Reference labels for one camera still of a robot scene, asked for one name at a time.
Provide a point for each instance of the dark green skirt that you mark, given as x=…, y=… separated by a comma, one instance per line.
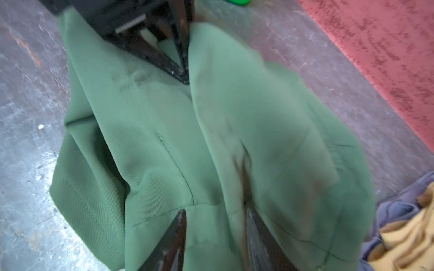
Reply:
x=140, y=146

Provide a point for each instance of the yellow skirt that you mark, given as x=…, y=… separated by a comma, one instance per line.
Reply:
x=407, y=245

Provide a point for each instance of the lavender skirt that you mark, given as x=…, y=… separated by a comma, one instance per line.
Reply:
x=403, y=206

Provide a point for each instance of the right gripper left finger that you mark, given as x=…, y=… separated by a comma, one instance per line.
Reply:
x=168, y=254

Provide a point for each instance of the green plastic basket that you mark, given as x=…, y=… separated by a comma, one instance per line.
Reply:
x=239, y=2

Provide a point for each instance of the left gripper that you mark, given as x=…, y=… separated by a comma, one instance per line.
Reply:
x=112, y=18

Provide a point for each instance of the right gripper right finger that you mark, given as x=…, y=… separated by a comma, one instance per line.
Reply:
x=264, y=253

